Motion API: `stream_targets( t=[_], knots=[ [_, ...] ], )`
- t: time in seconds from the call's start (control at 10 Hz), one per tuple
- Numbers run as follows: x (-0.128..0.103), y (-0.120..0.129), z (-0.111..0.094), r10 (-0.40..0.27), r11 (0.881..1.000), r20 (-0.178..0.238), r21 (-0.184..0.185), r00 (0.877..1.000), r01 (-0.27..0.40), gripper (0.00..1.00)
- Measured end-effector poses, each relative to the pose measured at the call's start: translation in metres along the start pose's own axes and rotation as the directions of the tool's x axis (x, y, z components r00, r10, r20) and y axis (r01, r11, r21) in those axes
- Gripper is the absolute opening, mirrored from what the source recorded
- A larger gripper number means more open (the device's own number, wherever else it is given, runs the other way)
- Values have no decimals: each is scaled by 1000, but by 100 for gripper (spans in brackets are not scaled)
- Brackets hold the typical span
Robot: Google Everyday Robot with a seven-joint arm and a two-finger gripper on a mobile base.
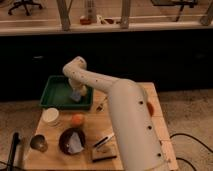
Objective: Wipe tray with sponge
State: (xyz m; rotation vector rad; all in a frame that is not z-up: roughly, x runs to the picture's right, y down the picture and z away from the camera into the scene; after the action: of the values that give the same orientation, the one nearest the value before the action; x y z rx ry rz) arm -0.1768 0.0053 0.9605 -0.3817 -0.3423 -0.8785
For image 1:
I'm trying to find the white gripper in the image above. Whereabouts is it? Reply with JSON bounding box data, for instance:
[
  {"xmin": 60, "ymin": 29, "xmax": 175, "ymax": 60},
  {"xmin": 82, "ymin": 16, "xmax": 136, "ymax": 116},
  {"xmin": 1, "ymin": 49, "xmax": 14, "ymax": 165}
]
[{"xmin": 68, "ymin": 79, "xmax": 87, "ymax": 96}]

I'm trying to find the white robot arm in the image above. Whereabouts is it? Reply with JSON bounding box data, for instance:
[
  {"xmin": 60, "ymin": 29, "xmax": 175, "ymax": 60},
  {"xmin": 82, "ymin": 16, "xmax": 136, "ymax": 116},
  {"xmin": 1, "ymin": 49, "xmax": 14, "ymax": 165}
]
[{"xmin": 63, "ymin": 56, "xmax": 169, "ymax": 171}]

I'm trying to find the green plastic tray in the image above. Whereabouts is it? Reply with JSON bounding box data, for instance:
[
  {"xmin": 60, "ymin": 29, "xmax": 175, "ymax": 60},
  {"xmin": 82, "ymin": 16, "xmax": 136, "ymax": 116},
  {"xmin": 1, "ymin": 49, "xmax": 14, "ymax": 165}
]
[{"xmin": 40, "ymin": 75, "xmax": 93, "ymax": 110}]

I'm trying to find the orange fruit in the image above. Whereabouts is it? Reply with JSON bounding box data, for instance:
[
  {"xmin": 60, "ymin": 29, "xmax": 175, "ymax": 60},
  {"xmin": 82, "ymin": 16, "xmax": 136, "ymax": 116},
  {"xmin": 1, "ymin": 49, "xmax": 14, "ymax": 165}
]
[{"xmin": 71, "ymin": 114, "xmax": 85, "ymax": 127}]

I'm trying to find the dark brown bowl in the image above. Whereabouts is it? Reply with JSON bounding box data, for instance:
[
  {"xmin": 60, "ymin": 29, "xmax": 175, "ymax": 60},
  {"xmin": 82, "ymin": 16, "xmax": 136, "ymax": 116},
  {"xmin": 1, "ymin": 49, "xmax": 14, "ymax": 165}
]
[{"xmin": 59, "ymin": 128, "xmax": 86, "ymax": 155}]

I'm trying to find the white crumpled cloth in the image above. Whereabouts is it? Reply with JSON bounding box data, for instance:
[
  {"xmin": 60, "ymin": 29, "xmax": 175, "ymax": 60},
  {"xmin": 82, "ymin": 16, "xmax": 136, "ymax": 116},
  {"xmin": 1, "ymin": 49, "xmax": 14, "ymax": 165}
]
[{"xmin": 68, "ymin": 132, "xmax": 83, "ymax": 154}]

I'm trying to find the red object on floor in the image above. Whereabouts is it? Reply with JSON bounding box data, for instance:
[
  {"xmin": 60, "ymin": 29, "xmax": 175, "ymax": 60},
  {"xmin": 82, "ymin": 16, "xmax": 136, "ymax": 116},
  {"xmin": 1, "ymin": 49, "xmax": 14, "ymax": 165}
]
[{"xmin": 80, "ymin": 16, "xmax": 92, "ymax": 25}]

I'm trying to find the small metal cup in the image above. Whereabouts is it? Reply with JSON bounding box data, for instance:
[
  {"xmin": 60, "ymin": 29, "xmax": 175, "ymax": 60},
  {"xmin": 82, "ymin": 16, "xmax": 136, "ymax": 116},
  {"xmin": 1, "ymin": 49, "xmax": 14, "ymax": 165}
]
[{"xmin": 30, "ymin": 134, "xmax": 48, "ymax": 152}]

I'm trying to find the brown rectangular block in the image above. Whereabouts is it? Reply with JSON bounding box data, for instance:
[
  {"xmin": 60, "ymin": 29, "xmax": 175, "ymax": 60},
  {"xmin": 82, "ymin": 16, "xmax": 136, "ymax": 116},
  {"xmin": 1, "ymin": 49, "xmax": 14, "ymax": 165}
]
[{"xmin": 91, "ymin": 145, "xmax": 117, "ymax": 162}]

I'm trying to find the orange bowl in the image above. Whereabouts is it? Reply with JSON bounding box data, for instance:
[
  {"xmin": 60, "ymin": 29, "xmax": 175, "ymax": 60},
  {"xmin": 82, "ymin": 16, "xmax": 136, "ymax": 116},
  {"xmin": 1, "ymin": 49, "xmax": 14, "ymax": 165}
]
[{"xmin": 147, "ymin": 102, "xmax": 154, "ymax": 117}]

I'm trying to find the black pole stand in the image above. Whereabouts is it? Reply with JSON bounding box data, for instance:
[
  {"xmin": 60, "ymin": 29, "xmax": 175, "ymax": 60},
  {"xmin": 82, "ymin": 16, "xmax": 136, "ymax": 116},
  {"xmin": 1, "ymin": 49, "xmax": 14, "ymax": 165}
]
[{"xmin": 6, "ymin": 132, "xmax": 20, "ymax": 171}]

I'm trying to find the black office chair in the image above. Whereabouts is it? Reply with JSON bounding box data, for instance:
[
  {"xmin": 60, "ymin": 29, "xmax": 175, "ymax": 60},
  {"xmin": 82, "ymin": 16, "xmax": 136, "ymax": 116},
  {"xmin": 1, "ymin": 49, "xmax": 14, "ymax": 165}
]
[{"xmin": 8, "ymin": 0, "xmax": 43, "ymax": 16}]

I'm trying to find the black handled knife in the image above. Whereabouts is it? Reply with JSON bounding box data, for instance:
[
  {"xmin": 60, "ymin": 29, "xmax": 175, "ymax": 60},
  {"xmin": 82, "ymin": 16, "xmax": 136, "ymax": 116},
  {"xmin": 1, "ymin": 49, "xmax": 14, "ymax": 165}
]
[{"xmin": 93, "ymin": 133, "xmax": 114, "ymax": 148}]

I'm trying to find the grey metal frame leg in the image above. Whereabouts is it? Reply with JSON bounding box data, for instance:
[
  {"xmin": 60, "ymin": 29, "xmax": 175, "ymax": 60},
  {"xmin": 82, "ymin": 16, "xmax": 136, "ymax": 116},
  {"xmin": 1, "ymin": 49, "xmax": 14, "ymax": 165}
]
[{"xmin": 56, "ymin": 0, "xmax": 70, "ymax": 31}]

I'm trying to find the grey metal frame post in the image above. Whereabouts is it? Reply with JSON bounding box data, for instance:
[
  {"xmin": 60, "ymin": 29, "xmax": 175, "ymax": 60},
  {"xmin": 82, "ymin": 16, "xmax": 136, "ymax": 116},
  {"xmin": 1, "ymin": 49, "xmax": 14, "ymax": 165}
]
[{"xmin": 120, "ymin": 0, "xmax": 131, "ymax": 29}]

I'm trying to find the black floor cable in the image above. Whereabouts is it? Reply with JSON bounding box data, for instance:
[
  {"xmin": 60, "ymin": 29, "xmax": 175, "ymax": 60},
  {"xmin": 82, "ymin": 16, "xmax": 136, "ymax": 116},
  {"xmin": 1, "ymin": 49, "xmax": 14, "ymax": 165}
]
[{"xmin": 169, "ymin": 132, "xmax": 213, "ymax": 171}]

